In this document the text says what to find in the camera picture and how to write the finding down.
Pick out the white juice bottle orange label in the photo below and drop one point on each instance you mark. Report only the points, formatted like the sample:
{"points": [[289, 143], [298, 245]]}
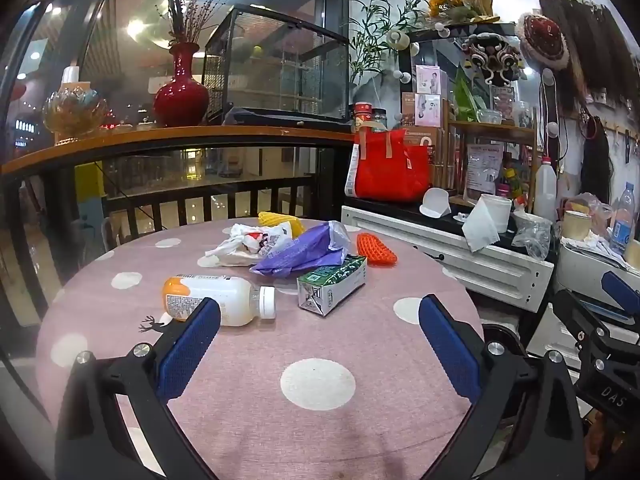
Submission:
{"points": [[225, 295]]}

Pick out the white curved plastic holder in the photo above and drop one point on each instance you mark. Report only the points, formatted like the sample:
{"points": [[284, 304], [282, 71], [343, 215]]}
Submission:
{"points": [[435, 202]]}

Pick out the dried branches bunch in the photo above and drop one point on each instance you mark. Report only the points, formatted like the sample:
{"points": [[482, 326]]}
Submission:
{"points": [[192, 20]]}

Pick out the toilet paper roll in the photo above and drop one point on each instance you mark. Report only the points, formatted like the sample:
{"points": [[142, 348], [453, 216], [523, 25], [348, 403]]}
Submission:
{"points": [[487, 215]]}

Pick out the red ceramic vase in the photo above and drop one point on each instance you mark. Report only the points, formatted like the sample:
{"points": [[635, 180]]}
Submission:
{"points": [[180, 100]]}

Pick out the red lid jar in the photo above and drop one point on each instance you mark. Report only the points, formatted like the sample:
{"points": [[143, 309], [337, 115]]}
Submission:
{"points": [[362, 115]]}

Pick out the lion dance mask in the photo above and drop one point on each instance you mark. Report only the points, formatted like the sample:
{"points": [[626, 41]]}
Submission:
{"points": [[492, 57]]}

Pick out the vanity mirror with round bulbs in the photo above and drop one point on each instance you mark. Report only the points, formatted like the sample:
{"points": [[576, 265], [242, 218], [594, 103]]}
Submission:
{"points": [[440, 55]]}

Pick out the black framed glass cage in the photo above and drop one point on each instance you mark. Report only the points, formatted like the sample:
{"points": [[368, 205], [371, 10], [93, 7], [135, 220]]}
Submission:
{"points": [[280, 60]]}

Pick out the green leafy plant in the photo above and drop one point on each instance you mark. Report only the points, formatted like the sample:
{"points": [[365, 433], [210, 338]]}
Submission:
{"points": [[370, 25]]}

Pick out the small glass bowl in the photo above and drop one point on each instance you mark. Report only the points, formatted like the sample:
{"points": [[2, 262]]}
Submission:
{"points": [[489, 116]]}

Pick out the yellow foam fruit net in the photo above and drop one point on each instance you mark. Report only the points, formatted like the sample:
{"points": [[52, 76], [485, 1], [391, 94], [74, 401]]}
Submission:
{"points": [[280, 221]]}

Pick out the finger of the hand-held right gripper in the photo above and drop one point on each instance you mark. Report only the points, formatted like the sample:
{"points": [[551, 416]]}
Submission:
{"points": [[620, 289], [575, 317]]}

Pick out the white plastic bag red print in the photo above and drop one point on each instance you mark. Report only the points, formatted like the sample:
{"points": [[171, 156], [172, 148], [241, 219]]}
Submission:
{"points": [[240, 250]]}

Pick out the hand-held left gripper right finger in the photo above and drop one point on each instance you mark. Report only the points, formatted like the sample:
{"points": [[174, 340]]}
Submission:
{"points": [[450, 355]]}

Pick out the white pillar candle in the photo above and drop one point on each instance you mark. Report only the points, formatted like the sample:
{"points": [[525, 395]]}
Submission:
{"points": [[71, 75]]}

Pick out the green milk carton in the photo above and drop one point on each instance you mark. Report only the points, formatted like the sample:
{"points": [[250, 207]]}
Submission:
{"points": [[330, 285]]}

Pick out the red round fringed hat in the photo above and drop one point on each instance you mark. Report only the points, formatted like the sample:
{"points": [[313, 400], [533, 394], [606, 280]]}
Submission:
{"points": [[545, 40]]}

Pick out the glass lotus bowl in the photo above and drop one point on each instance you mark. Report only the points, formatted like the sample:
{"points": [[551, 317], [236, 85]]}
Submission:
{"points": [[75, 110]]}

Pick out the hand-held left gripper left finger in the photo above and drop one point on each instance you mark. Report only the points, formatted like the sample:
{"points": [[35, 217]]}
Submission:
{"points": [[187, 347]]}

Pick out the hanging brown hair wefts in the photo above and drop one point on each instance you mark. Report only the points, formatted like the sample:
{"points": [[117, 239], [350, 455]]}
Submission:
{"points": [[585, 40]]}

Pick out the red tote bag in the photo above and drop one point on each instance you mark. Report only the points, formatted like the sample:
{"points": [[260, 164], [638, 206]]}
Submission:
{"points": [[390, 170]]}

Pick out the orange cardboard box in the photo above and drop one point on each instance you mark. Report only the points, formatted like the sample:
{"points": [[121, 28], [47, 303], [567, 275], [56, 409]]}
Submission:
{"points": [[425, 137]]}

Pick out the white plastic bottle red cap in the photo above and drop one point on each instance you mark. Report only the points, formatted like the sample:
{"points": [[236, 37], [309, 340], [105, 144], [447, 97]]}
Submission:
{"points": [[545, 195]]}

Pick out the beige tape roll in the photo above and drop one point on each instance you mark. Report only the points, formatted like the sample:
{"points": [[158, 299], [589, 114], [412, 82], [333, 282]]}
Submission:
{"points": [[577, 225]]}

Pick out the printed paper pouch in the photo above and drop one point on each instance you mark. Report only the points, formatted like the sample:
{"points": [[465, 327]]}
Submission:
{"points": [[484, 167]]}

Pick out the dark lid jar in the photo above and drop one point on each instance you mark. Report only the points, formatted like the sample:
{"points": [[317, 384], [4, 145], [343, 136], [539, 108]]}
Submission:
{"points": [[379, 120]]}

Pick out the pink printed box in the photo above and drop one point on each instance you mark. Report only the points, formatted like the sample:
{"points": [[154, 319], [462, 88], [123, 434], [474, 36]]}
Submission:
{"points": [[428, 80], [427, 110]]}

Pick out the person's right hand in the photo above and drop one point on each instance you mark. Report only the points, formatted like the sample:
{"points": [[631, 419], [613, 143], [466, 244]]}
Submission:
{"points": [[596, 437]]}

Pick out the black railing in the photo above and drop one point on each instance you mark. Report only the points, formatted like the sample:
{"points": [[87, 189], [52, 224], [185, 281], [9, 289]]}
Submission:
{"points": [[200, 192]]}

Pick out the orange foam fruit net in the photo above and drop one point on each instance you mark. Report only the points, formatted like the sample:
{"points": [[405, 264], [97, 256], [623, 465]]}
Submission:
{"points": [[375, 250]]}

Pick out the pink polka dot tablecloth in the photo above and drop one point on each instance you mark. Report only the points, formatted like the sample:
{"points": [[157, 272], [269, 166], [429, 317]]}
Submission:
{"points": [[350, 320]]}

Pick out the purple plastic bag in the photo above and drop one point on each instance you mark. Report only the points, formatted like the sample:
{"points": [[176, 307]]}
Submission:
{"points": [[300, 252]]}

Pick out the clear plastic bag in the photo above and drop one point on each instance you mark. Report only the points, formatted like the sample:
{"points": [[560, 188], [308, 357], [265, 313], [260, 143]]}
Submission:
{"points": [[532, 237]]}

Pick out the wide white cabinet drawer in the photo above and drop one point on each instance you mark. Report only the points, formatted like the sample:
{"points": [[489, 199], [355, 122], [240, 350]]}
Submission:
{"points": [[450, 255]]}

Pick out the wooden counter ledge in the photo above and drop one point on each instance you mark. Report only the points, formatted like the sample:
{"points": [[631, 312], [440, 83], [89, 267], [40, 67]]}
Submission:
{"points": [[150, 136]]}

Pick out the clear water bottle blue label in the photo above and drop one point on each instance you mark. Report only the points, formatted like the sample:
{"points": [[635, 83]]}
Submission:
{"points": [[622, 225]]}

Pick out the black hair bundle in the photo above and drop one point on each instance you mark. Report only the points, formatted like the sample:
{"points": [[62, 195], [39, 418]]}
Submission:
{"points": [[595, 170]]}

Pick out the wooden shelf rack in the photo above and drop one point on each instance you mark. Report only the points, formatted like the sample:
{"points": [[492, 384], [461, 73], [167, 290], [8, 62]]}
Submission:
{"points": [[500, 132]]}

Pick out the green leaf pack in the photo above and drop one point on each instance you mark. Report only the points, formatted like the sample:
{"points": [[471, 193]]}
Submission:
{"points": [[464, 95]]}

